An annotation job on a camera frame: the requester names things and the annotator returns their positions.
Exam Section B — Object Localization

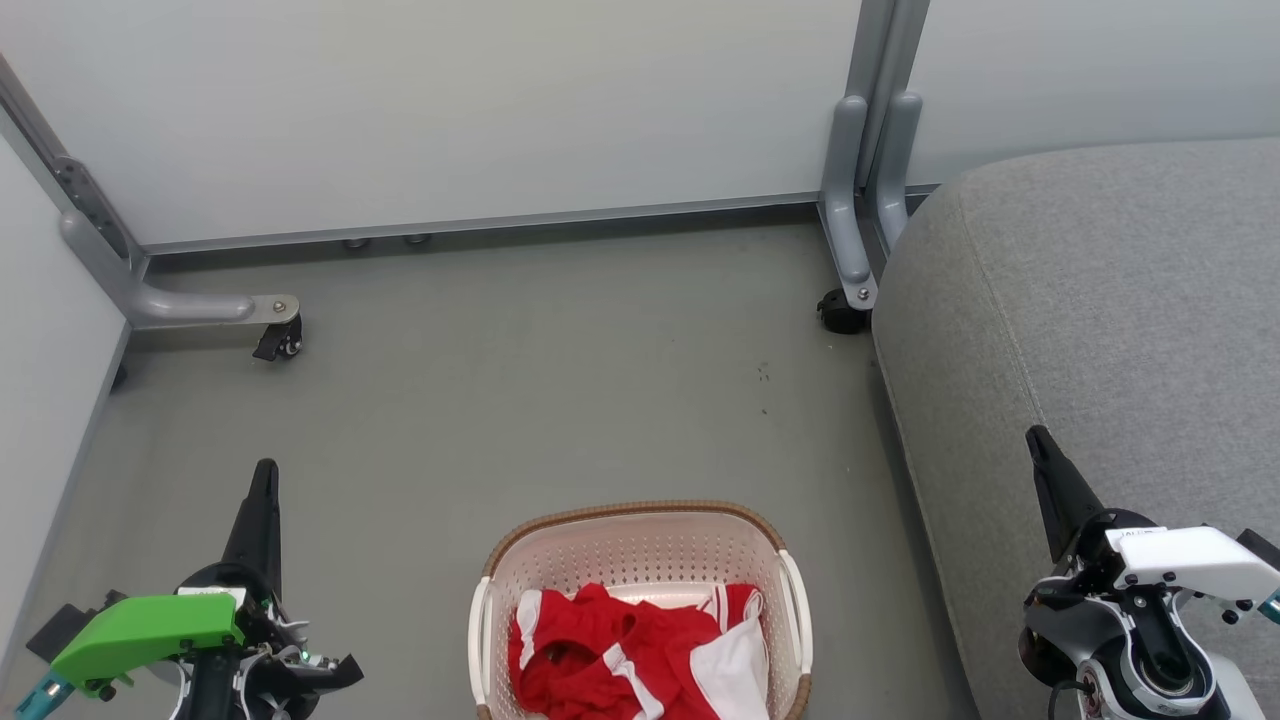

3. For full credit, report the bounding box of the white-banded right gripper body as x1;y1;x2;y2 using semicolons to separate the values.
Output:
1048;508;1280;603

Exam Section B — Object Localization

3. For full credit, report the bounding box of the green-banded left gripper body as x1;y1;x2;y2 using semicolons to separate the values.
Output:
50;563;363;701

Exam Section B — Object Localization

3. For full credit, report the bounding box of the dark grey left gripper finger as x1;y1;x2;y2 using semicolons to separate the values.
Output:
222;459;285;603

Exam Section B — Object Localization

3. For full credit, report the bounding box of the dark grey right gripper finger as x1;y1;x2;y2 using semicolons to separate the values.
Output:
1025;425;1107;567

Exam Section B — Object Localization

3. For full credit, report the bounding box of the red garment with white trim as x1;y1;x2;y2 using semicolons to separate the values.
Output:
508;583;749;720

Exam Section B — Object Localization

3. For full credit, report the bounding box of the grey fabric sofa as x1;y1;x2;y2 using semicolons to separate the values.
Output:
872;138;1280;720

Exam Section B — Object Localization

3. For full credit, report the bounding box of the grey partition foot left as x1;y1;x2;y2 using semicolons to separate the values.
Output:
0;55;301;333

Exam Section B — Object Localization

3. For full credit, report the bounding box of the cream perforated laundry basket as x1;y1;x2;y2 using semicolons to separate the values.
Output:
468;500;814;720

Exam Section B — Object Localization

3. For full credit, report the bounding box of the teal left camera cable connector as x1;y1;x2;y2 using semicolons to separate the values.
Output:
14;674;73;720

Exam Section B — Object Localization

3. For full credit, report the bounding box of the grey partition post with leg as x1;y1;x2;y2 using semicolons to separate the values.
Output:
866;0;932;257
817;0;901;312

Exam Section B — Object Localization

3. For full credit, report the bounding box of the grey partition bottom rail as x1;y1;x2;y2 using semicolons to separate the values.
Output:
140;190;833;257

